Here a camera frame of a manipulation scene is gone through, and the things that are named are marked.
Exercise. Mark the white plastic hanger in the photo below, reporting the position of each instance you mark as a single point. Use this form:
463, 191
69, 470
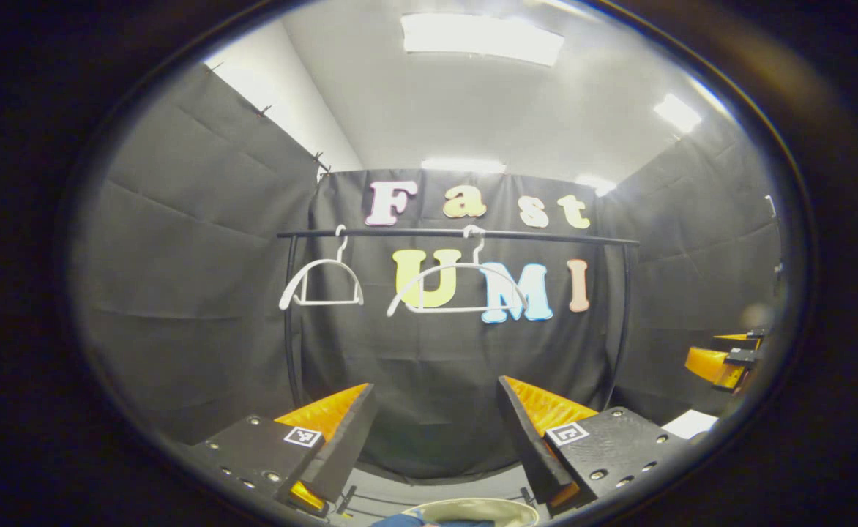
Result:
458, 268
323, 263

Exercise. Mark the long ceiling light strip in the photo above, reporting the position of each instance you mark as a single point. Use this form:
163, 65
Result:
464, 166

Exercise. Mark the small ceiling light panel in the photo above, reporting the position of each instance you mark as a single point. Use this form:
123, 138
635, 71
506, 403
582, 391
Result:
596, 185
678, 113

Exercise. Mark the white flat board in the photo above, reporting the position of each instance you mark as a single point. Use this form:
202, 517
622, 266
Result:
689, 424

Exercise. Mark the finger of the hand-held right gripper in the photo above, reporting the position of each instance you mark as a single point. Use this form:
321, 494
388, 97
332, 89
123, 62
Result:
755, 336
711, 366

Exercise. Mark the beige laundry hamper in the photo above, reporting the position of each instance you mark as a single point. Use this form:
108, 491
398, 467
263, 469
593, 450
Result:
502, 510

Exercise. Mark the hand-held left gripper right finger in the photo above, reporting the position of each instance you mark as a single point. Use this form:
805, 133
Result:
531, 450

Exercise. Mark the large ceiling light panel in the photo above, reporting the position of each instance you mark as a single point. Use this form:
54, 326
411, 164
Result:
480, 38

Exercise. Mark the black metal clothes rack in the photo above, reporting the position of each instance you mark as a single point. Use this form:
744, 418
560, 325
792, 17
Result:
546, 236

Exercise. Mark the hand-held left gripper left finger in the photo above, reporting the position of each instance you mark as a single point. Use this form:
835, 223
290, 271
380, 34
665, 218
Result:
341, 446

